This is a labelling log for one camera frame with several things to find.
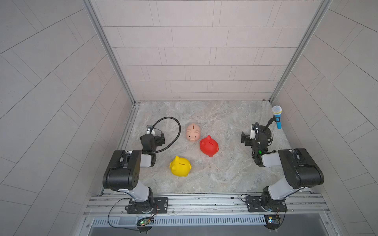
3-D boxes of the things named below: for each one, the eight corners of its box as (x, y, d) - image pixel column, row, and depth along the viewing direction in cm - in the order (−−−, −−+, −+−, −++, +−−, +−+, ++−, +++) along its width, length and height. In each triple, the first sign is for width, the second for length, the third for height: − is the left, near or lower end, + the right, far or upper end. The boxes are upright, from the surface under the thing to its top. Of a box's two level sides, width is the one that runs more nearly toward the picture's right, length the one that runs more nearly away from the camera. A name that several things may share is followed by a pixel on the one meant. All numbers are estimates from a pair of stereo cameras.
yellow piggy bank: (169, 174, 83) (167, 168, 76) (174, 161, 87) (172, 155, 80) (188, 179, 81) (187, 174, 74) (191, 166, 86) (191, 160, 79)
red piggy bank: (198, 150, 92) (198, 143, 85) (205, 141, 96) (206, 133, 89) (212, 160, 88) (213, 153, 81) (218, 150, 92) (220, 142, 85)
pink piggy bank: (186, 143, 95) (185, 136, 88) (187, 131, 101) (186, 123, 94) (199, 143, 95) (200, 136, 88) (199, 131, 101) (199, 123, 94)
